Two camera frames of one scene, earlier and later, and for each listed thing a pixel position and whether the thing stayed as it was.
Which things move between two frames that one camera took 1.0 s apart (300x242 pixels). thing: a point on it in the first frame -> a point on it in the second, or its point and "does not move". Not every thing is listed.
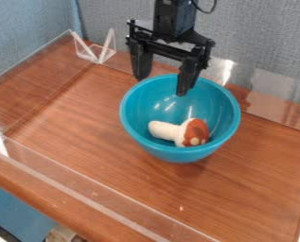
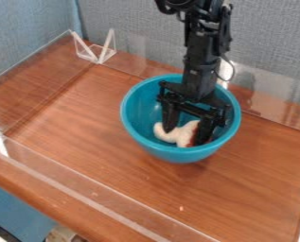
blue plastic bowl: x=153 y=100 does not move
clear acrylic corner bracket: x=95 y=53 does not move
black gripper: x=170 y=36 -> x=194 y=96
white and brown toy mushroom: x=192 y=133 does not move
